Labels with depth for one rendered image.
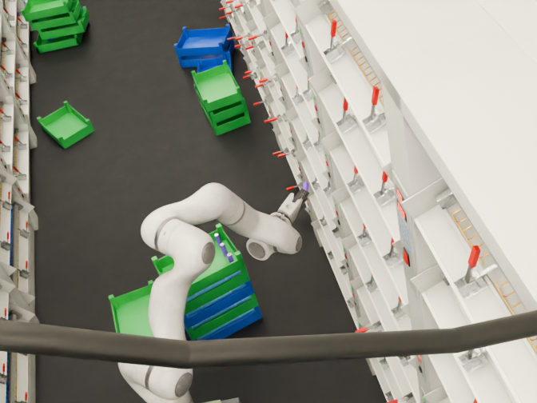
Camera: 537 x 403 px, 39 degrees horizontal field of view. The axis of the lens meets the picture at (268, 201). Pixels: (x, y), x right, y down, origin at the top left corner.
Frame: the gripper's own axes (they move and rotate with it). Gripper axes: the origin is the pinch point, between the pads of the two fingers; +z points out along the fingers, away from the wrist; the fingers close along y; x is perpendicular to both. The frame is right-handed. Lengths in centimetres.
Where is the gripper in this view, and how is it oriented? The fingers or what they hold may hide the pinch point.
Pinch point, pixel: (302, 197)
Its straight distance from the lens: 259.9
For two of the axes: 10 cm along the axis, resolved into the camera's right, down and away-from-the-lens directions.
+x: 8.5, 4.8, -2.1
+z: 4.8, -5.3, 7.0
